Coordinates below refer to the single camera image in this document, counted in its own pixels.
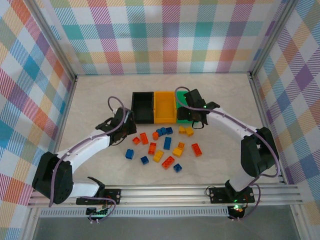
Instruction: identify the long orange lego brick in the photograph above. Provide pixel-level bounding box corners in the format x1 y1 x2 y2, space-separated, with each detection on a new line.
161 155 176 170
191 143 203 158

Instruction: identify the green plastic container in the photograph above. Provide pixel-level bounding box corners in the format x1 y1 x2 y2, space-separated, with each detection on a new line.
175 90 201 125

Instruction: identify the yellow plastic container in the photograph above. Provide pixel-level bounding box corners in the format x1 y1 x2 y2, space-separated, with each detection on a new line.
153 91 177 125

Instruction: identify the black plastic container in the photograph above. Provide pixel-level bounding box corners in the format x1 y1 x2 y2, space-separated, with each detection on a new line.
131 91 155 125

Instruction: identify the left arm lavender cable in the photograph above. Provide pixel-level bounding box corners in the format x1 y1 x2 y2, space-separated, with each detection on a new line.
48 96 126 208

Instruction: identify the arm lavender cable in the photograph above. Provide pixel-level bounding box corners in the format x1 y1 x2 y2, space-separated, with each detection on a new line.
174 86 281 222
48 96 126 208

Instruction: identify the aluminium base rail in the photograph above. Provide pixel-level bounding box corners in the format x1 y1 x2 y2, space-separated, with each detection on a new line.
27 184 302 208

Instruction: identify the plaid fabric wall panel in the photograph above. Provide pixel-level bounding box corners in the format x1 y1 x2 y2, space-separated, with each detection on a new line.
37 0 288 75
0 0 76 240
254 0 320 240

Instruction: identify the slotted cable duct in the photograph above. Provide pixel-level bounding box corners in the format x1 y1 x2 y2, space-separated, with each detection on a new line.
39 207 230 218

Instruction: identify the right arm lavender cable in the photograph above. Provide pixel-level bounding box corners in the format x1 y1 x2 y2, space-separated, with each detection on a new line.
174 86 281 222

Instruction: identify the aluminium frame post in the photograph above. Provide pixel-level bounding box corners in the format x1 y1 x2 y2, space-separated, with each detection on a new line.
249 0 300 77
29 0 78 82

